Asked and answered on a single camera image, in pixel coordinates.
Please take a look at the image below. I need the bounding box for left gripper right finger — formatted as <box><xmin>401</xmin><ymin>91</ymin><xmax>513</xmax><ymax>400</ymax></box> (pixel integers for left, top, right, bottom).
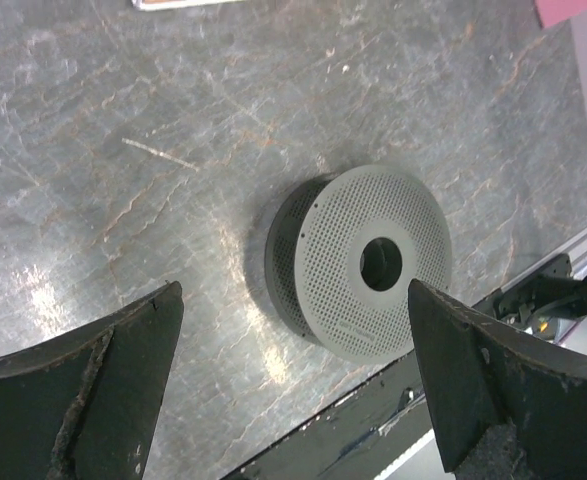
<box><xmin>408</xmin><ymin>279</ymin><xmax>587</xmax><ymax>479</ymax></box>

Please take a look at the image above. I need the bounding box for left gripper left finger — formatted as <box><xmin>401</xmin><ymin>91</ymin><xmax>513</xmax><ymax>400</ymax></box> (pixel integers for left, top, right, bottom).
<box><xmin>0</xmin><ymin>281</ymin><xmax>184</xmax><ymax>479</ymax></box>

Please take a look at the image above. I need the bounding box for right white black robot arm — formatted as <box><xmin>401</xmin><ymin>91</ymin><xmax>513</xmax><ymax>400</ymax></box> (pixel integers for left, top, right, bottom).
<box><xmin>493</xmin><ymin>275</ymin><xmax>587</xmax><ymax>328</ymax></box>

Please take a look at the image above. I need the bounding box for pink plastic bin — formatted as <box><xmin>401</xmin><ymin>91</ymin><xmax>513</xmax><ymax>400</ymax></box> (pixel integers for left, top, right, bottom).
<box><xmin>534</xmin><ymin>0</ymin><xmax>587</xmax><ymax>29</ymax></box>

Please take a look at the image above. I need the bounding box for white wire shelf rack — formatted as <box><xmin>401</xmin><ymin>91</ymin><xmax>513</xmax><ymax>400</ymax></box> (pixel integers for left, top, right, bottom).
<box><xmin>131</xmin><ymin>0</ymin><xmax>236</xmax><ymax>12</ymax></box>

